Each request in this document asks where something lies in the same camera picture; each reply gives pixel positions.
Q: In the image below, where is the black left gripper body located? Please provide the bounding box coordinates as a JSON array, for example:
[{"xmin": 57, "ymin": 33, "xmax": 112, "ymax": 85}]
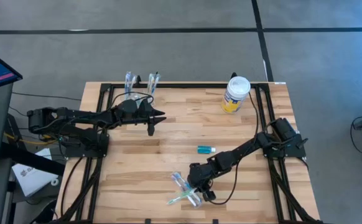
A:
[{"xmin": 116, "ymin": 98, "xmax": 156, "ymax": 137}]

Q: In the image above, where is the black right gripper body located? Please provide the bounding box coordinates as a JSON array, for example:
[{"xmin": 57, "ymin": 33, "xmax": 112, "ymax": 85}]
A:
[{"xmin": 187, "ymin": 161, "xmax": 216, "ymax": 202}]

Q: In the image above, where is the small teal tube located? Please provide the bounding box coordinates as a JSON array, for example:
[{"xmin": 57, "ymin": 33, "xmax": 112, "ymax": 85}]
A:
[{"xmin": 197, "ymin": 145, "xmax": 216, "ymax": 155}]

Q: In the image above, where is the blue toothbrush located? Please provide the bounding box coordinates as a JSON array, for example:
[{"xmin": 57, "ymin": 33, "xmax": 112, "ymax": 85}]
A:
[
  {"xmin": 124, "ymin": 71, "xmax": 131, "ymax": 100},
  {"xmin": 147, "ymin": 73, "xmax": 155, "ymax": 105}
]

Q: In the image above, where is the clear plastic cup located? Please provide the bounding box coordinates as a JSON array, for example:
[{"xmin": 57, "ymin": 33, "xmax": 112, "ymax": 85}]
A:
[{"xmin": 123, "ymin": 88, "xmax": 157, "ymax": 108}]

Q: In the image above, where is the yellow disinfecting wipes canister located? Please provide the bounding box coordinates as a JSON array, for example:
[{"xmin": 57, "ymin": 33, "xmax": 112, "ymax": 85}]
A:
[{"xmin": 221, "ymin": 76, "xmax": 251, "ymax": 114}]

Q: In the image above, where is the black stand leg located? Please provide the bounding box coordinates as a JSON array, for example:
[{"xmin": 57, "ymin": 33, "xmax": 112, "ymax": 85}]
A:
[{"xmin": 0, "ymin": 142, "xmax": 66, "ymax": 177}]

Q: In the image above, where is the white printed paper sheet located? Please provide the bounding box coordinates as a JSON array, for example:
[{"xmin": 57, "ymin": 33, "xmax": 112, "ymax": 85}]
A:
[{"xmin": 11, "ymin": 147, "xmax": 60, "ymax": 198}]

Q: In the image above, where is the black floor object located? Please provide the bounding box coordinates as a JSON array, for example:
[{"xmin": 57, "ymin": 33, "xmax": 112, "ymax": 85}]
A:
[{"xmin": 28, "ymin": 198, "xmax": 57, "ymax": 224}]

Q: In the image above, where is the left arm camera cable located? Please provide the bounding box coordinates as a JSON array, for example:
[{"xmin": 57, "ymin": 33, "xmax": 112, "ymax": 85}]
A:
[{"xmin": 109, "ymin": 91, "xmax": 155, "ymax": 108}]

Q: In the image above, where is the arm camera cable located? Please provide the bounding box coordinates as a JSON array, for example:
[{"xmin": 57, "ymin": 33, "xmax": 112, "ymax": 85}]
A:
[
  {"xmin": 109, "ymin": 91, "xmax": 155, "ymax": 108},
  {"xmin": 208, "ymin": 158, "xmax": 241, "ymax": 206}
]

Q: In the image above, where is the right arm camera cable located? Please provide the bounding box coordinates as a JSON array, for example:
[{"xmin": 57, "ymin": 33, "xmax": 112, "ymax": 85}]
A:
[{"xmin": 208, "ymin": 158, "xmax": 241, "ymax": 206}]

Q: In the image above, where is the right arm power cable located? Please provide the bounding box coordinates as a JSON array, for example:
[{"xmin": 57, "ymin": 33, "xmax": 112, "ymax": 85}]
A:
[{"xmin": 248, "ymin": 91, "xmax": 260, "ymax": 138}]

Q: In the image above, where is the yellow cable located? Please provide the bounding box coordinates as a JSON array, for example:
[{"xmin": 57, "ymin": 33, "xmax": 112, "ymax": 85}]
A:
[{"xmin": 3, "ymin": 132, "xmax": 60, "ymax": 146}]

